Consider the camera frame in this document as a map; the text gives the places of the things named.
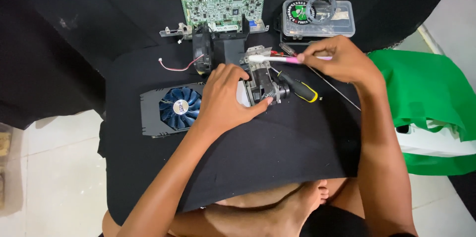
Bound person's left hand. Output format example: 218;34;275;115
196;63;274;133

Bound person's right hand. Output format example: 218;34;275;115
297;35;384;89

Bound metal projector lens assembly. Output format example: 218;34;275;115
238;45;291;107

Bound pink and white toothbrush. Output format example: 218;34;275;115
248;54;333;64

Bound thin metal rod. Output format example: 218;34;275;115
308;66;361;112

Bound graphics card with blue fan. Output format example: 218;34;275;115
140;82;209;138

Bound clear plastic parts box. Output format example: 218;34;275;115
281;0;356;41

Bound black and yellow screwdriver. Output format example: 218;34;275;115
269;67;319;103

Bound black plastic fan housing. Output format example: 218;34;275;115
191;15;250;76

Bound black cloth over lap board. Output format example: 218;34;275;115
97;42;363;226

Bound black case under clear box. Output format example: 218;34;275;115
274;13;315;46

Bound green cloth bag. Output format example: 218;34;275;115
367;49;476;177

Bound white plastic container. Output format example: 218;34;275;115
395;119;476;158

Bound person's bare foot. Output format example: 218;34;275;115
206;179;330;237

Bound large black backdrop cloth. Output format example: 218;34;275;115
0;0;465;130

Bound person's black shorts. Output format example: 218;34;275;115
299;205;372;237

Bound red and white connector wire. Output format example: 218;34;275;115
158;54;205;72

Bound black plastic lens ring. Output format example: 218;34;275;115
305;0;337;25

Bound clear handled small screwdriver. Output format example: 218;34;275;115
279;42;298;58

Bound small metal bracket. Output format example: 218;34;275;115
159;22;194;41

